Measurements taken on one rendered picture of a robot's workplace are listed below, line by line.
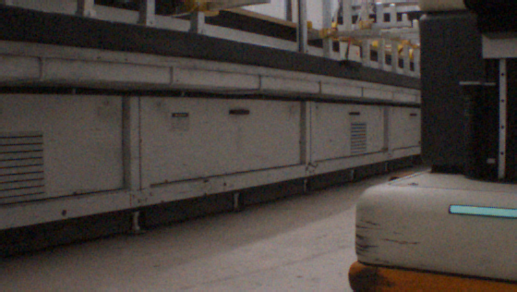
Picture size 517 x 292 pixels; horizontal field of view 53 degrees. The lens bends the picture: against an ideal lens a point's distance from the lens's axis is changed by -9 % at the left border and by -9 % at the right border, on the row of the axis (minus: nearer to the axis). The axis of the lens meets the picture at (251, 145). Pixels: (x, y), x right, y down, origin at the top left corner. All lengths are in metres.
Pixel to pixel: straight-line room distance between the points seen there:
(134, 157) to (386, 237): 1.12
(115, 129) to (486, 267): 1.35
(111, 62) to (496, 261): 1.17
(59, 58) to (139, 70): 0.31
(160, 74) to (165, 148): 0.43
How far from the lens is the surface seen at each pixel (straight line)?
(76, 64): 1.59
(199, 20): 1.95
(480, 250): 1.08
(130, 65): 1.73
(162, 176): 2.16
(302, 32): 2.56
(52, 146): 1.81
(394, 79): 3.58
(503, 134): 1.32
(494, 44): 1.30
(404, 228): 1.11
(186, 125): 2.25
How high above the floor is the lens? 0.42
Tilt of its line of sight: 3 degrees down
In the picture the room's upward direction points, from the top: straight up
